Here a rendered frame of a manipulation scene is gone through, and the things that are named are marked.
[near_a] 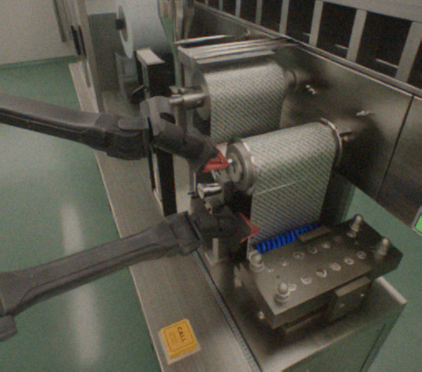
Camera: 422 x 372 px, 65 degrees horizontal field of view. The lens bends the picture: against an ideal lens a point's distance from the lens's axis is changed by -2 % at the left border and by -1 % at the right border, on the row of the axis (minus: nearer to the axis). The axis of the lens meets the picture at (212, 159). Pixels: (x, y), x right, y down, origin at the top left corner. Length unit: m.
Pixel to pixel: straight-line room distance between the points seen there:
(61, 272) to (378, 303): 0.81
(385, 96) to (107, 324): 1.73
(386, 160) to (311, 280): 0.34
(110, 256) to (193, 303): 0.41
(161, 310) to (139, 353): 0.98
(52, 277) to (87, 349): 1.45
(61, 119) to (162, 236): 0.30
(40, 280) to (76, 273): 0.05
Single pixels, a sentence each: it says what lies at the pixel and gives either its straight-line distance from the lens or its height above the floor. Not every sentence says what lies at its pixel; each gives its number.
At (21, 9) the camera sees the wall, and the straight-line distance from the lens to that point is 6.15.
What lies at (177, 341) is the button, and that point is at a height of 0.92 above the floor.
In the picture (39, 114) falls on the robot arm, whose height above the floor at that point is 1.44.
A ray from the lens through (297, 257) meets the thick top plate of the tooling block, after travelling 0.92.
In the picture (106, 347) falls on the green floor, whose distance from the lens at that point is 1.99.
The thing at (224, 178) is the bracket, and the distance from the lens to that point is 0.85.
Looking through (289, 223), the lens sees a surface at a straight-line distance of 0.95.
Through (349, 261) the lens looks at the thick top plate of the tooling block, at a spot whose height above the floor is 1.02.
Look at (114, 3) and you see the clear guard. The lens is 1.59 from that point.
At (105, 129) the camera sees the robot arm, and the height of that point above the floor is 1.42.
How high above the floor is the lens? 1.72
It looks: 34 degrees down
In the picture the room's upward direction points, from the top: straight up
